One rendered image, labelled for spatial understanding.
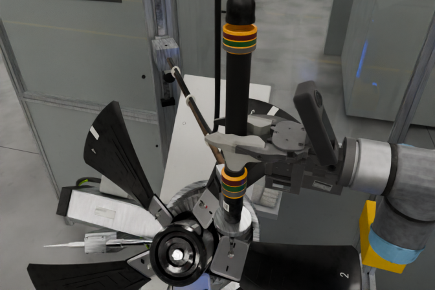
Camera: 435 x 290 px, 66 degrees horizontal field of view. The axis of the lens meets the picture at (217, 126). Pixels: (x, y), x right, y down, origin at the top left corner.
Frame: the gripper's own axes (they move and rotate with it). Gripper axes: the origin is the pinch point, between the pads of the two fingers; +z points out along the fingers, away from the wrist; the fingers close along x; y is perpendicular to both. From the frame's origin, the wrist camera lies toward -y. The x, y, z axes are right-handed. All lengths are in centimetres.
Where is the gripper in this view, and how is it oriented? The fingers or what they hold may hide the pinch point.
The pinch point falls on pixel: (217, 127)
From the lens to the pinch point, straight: 51.4
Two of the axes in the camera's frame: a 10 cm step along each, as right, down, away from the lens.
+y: -0.1, 8.2, 5.7
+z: -9.6, -1.7, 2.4
